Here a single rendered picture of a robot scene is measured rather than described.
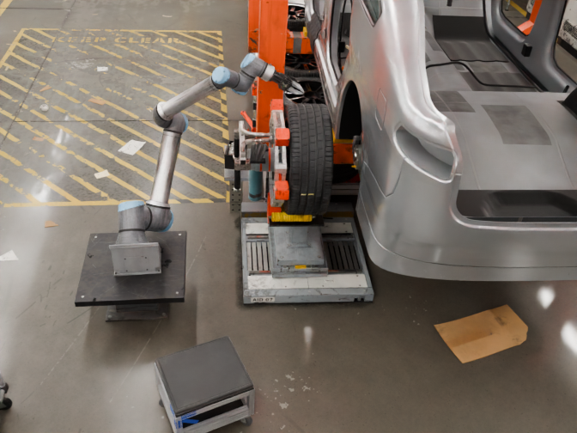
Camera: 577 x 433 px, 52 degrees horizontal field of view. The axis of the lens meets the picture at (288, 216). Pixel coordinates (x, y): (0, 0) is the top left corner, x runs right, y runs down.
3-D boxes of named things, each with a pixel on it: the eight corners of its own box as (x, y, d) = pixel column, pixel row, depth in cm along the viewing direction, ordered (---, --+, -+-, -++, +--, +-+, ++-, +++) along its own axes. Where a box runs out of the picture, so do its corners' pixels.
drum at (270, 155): (282, 175, 351) (283, 155, 342) (246, 175, 348) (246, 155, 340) (281, 162, 362) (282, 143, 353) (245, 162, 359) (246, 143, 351)
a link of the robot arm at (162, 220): (134, 228, 361) (158, 106, 357) (157, 229, 375) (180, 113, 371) (149, 233, 352) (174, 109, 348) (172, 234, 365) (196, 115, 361)
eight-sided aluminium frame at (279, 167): (282, 223, 347) (288, 143, 314) (271, 223, 346) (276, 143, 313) (276, 172, 390) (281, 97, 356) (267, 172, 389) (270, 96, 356)
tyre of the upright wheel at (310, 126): (319, 230, 373) (337, 187, 312) (282, 230, 371) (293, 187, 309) (313, 137, 397) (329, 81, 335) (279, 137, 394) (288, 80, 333)
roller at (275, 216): (315, 223, 365) (316, 216, 361) (267, 223, 362) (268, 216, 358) (314, 217, 369) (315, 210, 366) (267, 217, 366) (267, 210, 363)
